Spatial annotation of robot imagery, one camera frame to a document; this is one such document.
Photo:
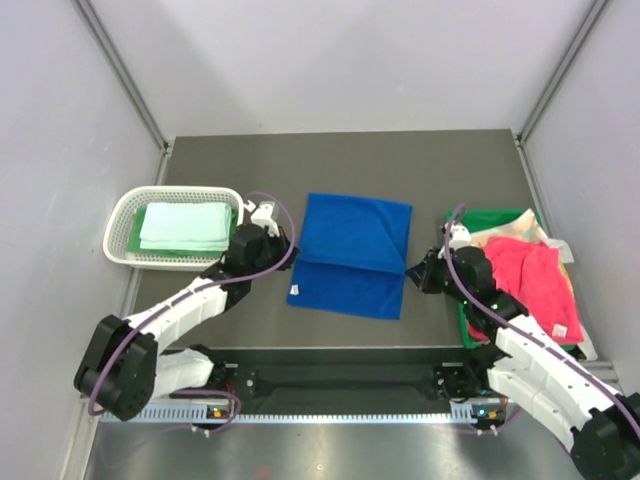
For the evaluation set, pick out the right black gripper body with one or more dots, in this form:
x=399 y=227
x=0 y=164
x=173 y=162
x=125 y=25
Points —
x=435 y=278

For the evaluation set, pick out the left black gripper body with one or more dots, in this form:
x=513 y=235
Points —
x=273 y=248

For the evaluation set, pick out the white mint towel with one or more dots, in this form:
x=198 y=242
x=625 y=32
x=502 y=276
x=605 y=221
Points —
x=193 y=227

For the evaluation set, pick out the blue towel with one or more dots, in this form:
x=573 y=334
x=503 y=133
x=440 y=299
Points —
x=352 y=256

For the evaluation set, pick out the green microfiber towel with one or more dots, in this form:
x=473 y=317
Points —
x=134 y=242

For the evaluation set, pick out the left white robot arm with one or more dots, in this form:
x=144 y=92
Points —
x=125 y=364

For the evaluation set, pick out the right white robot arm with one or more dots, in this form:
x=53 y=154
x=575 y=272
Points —
x=597 y=425

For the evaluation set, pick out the white perforated plastic basket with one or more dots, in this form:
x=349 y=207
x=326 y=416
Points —
x=121 y=225

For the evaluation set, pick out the pink red towel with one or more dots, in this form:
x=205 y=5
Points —
x=531 y=273

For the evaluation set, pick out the floral patterned towel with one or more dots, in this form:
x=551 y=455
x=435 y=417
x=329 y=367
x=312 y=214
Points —
x=522 y=225

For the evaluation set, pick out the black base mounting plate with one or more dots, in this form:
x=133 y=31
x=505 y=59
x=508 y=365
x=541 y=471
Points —
x=349 y=380

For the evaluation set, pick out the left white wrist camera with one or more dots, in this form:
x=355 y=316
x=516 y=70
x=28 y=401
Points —
x=264 y=215

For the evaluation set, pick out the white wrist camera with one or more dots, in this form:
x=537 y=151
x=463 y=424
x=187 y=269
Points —
x=458 y=236
x=264 y=215

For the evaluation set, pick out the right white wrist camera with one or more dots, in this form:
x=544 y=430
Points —
x=458 y=236

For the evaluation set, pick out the slotted grey cable duct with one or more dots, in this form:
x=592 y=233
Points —
x=218 y=412

